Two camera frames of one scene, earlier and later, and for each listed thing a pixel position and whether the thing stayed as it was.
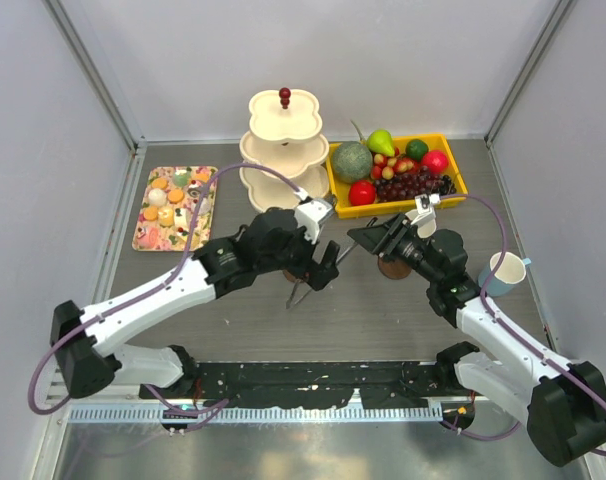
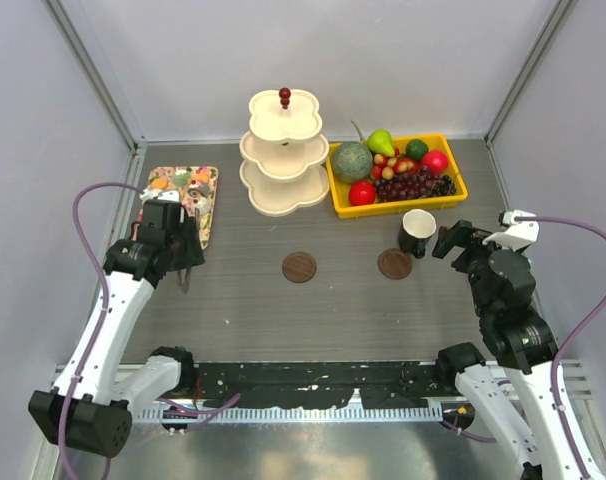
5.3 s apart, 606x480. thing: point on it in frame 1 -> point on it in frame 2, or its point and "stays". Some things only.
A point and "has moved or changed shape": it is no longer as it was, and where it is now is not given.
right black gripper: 376,236 -> 460,233
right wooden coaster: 393,269 stays
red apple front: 361,192 stays
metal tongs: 291,302 has moved or changed shape
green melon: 352,161 stays
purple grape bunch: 408,184 stays
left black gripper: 327,268 -> 194,254
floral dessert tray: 168,208 stays
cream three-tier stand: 285,136 stays
